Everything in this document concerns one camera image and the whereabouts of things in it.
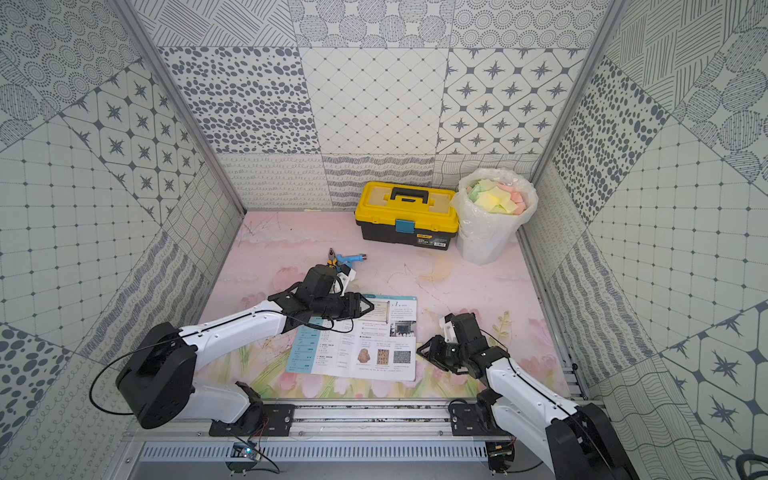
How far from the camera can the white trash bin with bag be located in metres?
0.85

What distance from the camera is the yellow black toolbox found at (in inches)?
39.1

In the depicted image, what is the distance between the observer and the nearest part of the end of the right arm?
636 mm

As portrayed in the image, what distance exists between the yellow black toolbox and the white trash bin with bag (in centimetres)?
6

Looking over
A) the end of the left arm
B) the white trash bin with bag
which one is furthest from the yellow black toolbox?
the end of the left arm

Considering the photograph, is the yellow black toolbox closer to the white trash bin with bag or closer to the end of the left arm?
the white trash bin with bag

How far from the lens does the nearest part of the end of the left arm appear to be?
2.07ft

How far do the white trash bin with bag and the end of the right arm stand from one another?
0.27 metres
